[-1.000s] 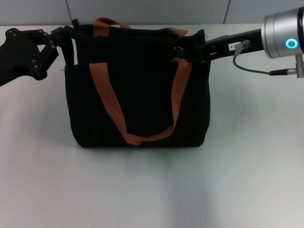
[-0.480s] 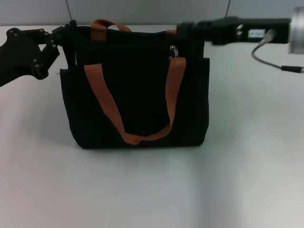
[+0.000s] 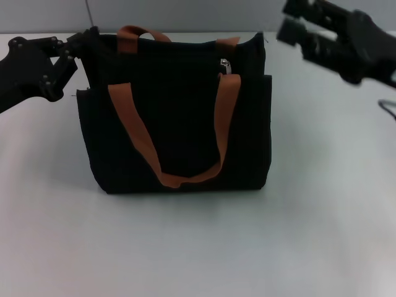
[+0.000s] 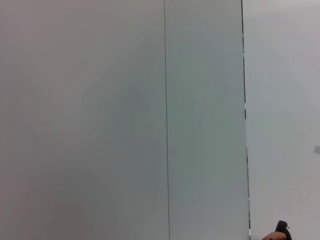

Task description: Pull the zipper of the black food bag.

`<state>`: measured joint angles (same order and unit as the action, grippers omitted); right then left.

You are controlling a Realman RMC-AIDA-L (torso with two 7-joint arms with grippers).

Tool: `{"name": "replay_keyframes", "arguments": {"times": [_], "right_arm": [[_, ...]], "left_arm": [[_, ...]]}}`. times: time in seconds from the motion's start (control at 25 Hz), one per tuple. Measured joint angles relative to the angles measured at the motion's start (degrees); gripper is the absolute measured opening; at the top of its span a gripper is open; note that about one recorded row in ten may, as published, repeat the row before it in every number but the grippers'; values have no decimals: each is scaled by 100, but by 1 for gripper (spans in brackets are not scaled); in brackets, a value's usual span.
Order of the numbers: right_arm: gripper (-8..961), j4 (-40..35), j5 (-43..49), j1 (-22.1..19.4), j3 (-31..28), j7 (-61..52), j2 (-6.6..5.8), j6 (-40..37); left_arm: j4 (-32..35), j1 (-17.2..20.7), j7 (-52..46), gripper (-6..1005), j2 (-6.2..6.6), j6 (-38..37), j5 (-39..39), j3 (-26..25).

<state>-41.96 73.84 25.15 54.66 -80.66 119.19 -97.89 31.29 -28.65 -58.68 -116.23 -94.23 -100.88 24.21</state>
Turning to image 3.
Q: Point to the silver zipper pull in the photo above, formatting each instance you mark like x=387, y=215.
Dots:
x=227, y=66

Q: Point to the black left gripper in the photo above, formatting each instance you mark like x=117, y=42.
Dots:
x=21, y=71

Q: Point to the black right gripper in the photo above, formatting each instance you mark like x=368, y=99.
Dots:
x=365, y=49

